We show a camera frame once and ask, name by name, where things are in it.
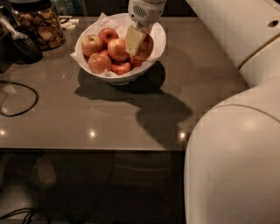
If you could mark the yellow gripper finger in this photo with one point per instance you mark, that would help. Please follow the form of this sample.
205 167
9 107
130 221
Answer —
134 38

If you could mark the black round appliance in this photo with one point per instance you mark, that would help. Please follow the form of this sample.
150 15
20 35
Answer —
26 49

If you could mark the red apple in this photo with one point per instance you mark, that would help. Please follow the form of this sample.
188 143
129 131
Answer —
117 49
145 49
122 68
107 34
99 63

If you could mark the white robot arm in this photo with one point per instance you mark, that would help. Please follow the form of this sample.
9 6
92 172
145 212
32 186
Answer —
232 158

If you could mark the white ceramic bowl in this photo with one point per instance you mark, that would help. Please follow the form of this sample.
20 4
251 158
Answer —
154 58

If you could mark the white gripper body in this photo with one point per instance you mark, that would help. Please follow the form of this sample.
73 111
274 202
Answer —
145 13

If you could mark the silver spoon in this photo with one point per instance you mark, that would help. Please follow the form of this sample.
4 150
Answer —
11 30

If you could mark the white sock foot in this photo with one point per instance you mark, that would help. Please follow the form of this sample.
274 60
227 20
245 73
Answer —
44 173

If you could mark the glass jar of chips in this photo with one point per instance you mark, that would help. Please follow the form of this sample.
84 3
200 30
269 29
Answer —
41 19

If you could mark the white small items behind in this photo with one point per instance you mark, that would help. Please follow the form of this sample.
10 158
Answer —
69 23

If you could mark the yellow-red apple far left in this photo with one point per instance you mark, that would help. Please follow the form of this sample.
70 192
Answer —
91 44

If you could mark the small red apple hidden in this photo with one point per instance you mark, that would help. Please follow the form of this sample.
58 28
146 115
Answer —
104 52

